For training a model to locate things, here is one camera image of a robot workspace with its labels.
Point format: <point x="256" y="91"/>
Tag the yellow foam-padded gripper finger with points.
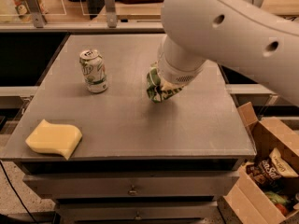
<point x="167" y="86"/>

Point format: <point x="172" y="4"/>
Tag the green jalapeno chip bag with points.
<point x="154" y="82"/>

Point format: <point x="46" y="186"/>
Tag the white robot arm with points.
<point x="235" y="34"/>

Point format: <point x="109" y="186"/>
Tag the green white 7up can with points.
<point x="93" y="70"/>

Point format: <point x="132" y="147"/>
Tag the dark sea salt chip bag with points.
<point x="268" y="171"/>

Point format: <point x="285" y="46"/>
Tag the green snack bag in box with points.
<point x="277" y="199"/>

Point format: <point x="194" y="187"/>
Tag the yellow sponge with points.
<point x="49" y="138"/>

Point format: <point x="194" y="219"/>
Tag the lower grey drawer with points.
<point x="136" y="211"/>

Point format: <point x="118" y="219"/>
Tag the grey drawer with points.
<point x="132" y="184"/>
<point x="136" y="211"/>

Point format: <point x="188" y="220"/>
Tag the upper grey drawer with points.
<point x="132" y="184"/>

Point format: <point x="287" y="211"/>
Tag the cardboard box of snacks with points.
<point x="246" y="198"/>

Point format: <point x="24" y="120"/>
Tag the middle metal railing post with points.
<point x="111" y="13"/>

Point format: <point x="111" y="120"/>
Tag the metal railing post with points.
<point x="35" y="11"/>
<point x="111" y="13"/>

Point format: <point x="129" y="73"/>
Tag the left metal railing post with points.
<point x="35" y="11"/>

